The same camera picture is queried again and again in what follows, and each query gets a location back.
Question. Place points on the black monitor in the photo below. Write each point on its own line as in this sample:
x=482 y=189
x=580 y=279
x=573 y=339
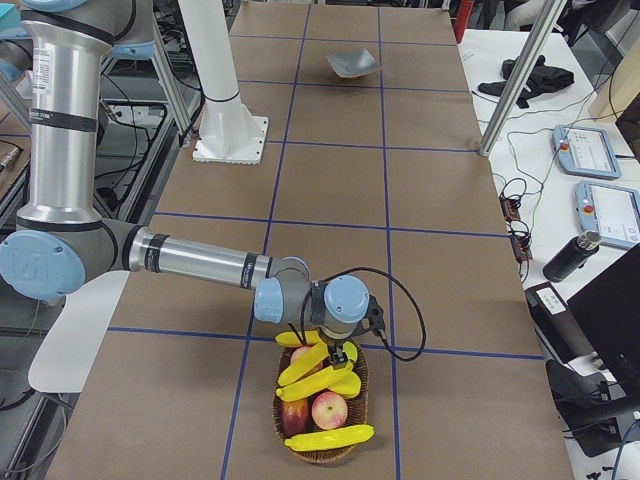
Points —
x=607 y=311

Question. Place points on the red mango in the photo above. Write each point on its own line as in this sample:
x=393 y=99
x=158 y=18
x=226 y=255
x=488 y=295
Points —
x=295 y=417

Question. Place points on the teach pendant far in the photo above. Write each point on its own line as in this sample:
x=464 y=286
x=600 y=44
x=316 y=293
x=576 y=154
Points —
x=587 y=152

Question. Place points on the brown table mat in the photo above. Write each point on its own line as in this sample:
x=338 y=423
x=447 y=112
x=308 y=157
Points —
x=378 y=172

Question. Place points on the pink apple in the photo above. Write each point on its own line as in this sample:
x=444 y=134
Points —
x=329 y=411
x=298 y=353

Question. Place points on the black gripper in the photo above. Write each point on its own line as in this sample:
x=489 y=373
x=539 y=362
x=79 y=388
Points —
x=335 y=345

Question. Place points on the teach pendant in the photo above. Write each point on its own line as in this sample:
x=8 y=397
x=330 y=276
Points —
x=610 y=210
x=587 y=152

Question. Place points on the wicker basket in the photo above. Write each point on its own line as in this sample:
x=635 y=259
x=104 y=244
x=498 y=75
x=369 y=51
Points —
x=357 y=410

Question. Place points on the black bottle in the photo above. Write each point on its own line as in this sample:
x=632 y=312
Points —
x=573 y=255

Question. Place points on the yellow banana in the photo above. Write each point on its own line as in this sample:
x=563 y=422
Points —
x=330 y=439
x=308 y=363
x=300 y=339
x=312 y=384

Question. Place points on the pink apple front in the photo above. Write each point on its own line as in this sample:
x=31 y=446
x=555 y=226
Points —
x=329 y=411

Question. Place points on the yellow banana back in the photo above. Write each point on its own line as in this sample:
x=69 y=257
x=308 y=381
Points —
x=300 y=339

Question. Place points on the grey square ceramic plate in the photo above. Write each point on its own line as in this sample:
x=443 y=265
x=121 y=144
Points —
x=353 y=64

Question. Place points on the pink apple back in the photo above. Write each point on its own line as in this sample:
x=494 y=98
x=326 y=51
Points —
x=298 y=353

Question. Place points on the black cloth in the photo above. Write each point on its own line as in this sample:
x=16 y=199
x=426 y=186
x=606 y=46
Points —
x=543 y=79

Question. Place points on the white chair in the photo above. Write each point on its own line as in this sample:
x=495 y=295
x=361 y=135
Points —
x=65 y=358

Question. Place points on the yellow banana front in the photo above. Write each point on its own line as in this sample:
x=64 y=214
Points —
x=330 y=439

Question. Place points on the teach pendant near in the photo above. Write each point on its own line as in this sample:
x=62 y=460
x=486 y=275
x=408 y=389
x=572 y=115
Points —
x=610 y=210

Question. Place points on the yellow starfruit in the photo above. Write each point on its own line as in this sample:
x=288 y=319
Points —
x=348 y=387

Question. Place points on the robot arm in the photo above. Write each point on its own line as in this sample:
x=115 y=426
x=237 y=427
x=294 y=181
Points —
x=61 y=242

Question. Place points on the aluminium frame post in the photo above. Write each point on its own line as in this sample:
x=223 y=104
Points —
x=524 y=64

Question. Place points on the green pear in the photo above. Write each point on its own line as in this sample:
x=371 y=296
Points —
x=351 y=351

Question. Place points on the black box with label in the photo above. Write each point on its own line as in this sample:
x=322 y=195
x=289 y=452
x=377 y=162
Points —
x=557 y=323

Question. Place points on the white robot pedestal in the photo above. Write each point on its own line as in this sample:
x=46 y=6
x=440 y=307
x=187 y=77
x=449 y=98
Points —
x=228 y=132

